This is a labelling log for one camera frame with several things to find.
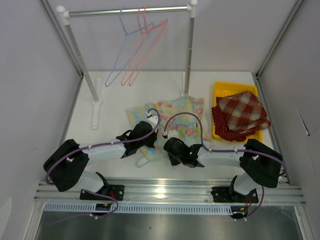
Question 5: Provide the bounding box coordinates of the floral pastel skirt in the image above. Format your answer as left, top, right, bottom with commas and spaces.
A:
125, 96, 204, 168

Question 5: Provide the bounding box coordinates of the blue wire hanger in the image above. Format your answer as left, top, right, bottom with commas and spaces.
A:
136, 114, 201, 168
104, 7, 155, 88

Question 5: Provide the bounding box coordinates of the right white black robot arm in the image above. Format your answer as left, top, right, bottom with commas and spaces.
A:
163, 137, 285, 203

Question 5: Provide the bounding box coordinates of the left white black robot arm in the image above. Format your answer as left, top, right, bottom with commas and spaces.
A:
43, 121, 159, 200

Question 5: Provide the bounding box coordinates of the red polka dot cloth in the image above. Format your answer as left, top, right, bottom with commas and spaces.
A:
211, 106, 256, 142

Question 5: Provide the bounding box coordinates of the yellow plastic tray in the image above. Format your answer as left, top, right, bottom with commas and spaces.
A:
212, 81, 263, 143

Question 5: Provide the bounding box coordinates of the red plaid cloth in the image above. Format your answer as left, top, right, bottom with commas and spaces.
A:
216, 90, 271, 134

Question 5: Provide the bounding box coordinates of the white metal clothes rack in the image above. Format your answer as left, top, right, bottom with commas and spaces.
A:
56, 0, 198, 130

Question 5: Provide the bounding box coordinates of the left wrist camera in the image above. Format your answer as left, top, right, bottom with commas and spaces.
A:
146, 112, 159, 128

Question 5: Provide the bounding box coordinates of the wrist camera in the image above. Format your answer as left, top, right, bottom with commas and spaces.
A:
162, 130, 179, 139
146, 112, 159, 128

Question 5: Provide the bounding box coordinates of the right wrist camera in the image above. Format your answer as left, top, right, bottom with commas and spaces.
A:
162, 130, 179, 139

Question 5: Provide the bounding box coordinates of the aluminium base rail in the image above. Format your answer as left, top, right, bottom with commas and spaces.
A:
33, 178, 306, 206

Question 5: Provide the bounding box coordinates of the white slotted cable duct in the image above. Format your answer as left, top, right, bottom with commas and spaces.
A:
44, 202, 233, 216

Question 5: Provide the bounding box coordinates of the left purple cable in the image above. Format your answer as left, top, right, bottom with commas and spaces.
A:
44, 108, 161, 186

